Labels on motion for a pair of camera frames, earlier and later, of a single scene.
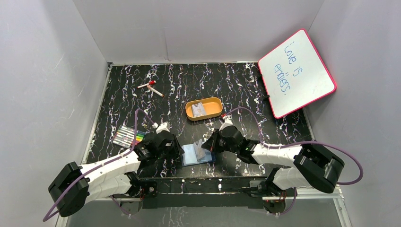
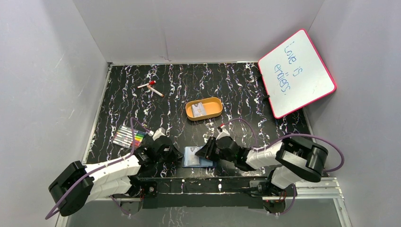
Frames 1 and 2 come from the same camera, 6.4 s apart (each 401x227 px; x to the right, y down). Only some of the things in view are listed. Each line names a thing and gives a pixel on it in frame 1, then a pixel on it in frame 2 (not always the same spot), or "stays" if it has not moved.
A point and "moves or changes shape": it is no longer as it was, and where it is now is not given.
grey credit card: (200, 151) moves or changes shape
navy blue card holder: (189, 156) moves or changes shape
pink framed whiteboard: (294, 74) stays
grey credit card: (198, 109) stays
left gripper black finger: (177, 149) to (176, 154)
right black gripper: (211, 144) to (207, 151)
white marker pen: (155, 91) stays
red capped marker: (151, 82) stays
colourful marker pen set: (125, 136) stays
